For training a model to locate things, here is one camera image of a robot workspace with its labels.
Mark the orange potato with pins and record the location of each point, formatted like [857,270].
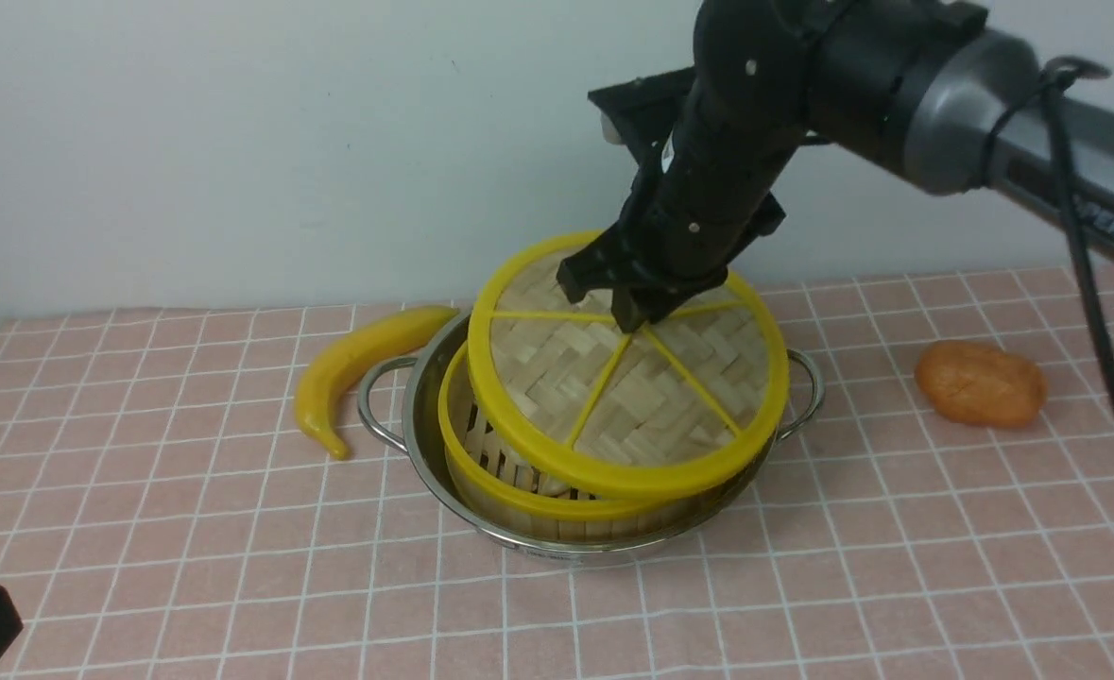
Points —
[980,385]

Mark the stainless steel pot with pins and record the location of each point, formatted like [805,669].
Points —
[422,442]

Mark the yellow banana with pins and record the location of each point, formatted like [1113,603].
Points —
[343,364]

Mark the yellow woven steamer lid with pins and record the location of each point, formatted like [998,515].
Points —
[664,412]

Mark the yellow bamboo steamer basket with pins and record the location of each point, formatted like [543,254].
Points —
[496,483]

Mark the pink checkered tablecloth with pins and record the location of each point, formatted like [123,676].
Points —
[160,518]

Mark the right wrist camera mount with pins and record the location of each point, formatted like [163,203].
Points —
[640,114]

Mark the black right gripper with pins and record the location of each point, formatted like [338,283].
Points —
[700,199]

